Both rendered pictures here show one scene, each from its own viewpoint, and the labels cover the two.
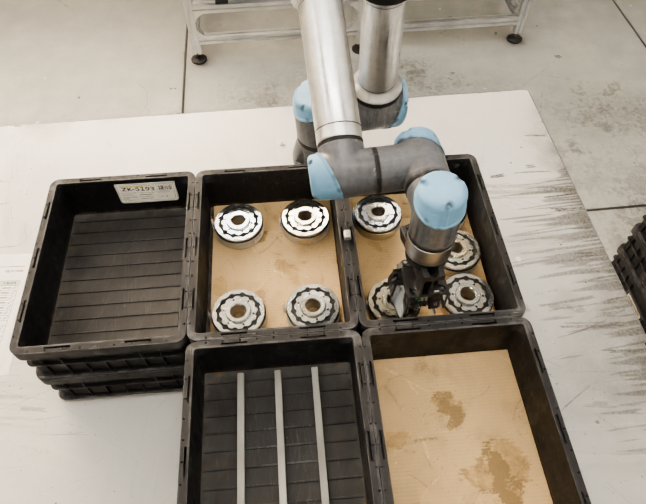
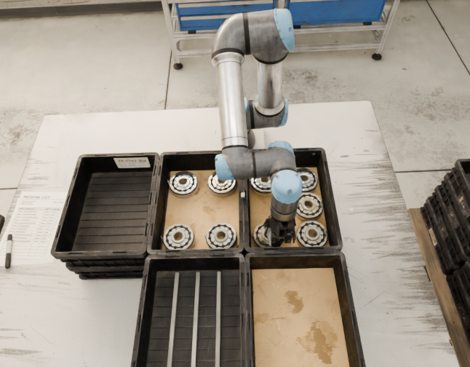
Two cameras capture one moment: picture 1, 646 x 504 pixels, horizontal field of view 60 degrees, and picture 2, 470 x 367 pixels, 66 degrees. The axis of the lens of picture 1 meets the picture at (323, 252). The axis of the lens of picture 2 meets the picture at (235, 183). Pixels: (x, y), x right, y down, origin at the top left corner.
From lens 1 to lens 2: 0.18 m
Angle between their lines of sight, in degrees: 4
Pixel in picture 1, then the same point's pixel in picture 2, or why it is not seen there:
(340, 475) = (228, 336)
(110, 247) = (110, 193)
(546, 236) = (370, 196)
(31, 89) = (78, 82)
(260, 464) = (183, 325)
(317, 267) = (226, 211)
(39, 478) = (65, 322)
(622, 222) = (435, 180)
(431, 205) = (279, 191)
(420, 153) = (279, 157)
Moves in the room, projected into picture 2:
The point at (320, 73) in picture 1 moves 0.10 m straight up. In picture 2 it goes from (225, 108) to (222, 79)
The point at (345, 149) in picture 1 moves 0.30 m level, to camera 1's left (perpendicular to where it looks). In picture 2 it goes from (236, 153) to (128, 148)
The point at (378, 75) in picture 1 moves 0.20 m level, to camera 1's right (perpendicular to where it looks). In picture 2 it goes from (268, 99) to (324, 100)
